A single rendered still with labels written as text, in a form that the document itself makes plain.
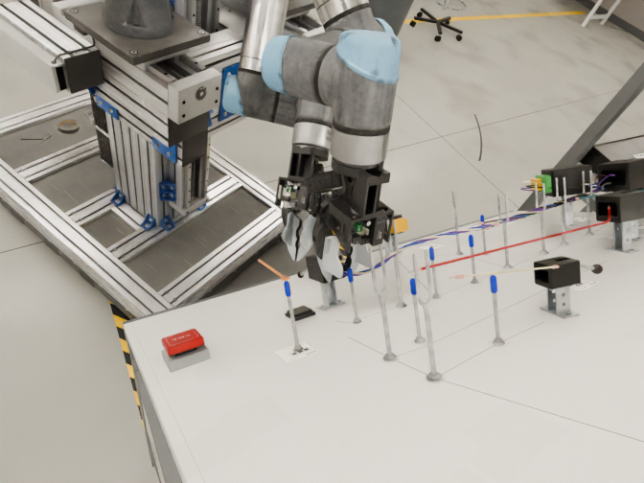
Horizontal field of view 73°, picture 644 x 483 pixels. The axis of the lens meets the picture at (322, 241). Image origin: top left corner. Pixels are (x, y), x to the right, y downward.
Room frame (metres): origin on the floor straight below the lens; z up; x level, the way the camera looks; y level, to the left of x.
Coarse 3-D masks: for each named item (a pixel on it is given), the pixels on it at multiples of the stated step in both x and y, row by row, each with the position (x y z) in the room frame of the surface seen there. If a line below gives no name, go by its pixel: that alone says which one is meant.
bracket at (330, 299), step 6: (324, 288) 0.44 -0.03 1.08; (330, 288) 0.46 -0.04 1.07; (324, 294) 0.44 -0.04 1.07; (330, 294) 0.45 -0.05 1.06; (336, 294) 0.45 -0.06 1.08; (324, 300) 0.44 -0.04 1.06; (330, 300) 0.45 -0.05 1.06; (336, 300) 0.44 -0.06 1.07; (318, 306) 0.43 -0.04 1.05; (324, 306) 0.43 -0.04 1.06; (330, 306) 0.43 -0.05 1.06
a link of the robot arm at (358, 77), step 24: (336, 48) 0.50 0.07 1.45; (360, 48) 0.48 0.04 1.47; (384, 48) 0.49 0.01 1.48; (336, 72) 0.49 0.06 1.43; (360, 72) 0.47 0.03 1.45; (384, 72) 0.48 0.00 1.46; (336, 96) 0.48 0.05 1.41; (360, 96) 0.47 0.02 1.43; (384, 96) 0.48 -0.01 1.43; (336, 120) 0.47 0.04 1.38; (360, 120) 0.46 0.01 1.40; (384, 120) 0.48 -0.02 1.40
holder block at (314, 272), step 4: (308, 256) 0.48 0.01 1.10; (312, 256) 0.48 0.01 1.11; (316, 256) 0.48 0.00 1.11; (340, 256) 0.48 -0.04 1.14; (308, 260) 0.47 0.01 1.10; (312, 260) 0.47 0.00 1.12; (316, 260) 0.46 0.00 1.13; (340, 260) 0.47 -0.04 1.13; (308, 264) 0.47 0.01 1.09; (312, 264) 0.46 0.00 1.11; (316, 264) 0.46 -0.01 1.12; (308, 268) 0.47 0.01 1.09; (312, 268) 0.46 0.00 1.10; (316, 268) 0.45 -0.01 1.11; (308, 272) 0.47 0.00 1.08; (312, 272) 0.46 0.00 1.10; (316, 272) 0.45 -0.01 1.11; (320, 272) 0.45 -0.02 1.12; (312, 276) 0.46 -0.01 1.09; (316, 276) 0.45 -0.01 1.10; (320, 276) 0.44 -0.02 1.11; (316, 280) 0.45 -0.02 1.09; (320, 280) 0.44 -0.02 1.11; (324, 280) 0.44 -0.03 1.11; (332, 280) 0.44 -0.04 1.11
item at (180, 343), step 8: (168, 336) 0.27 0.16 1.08; (176, 336) 0.27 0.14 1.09; (184, 336) 0.27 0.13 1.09; (192, 336) 0.27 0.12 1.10; (200, 336) 0.27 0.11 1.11; (168, 344) 0.25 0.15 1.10; (176, 344) 0.25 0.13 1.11; (184, 344) 0.25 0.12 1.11; (192, 344) 0.26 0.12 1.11; (200, 344) 0.26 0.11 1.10; (168, 352) 0.23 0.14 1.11; (176, 352) 0.24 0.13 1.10; (184, 352) 0.25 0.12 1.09
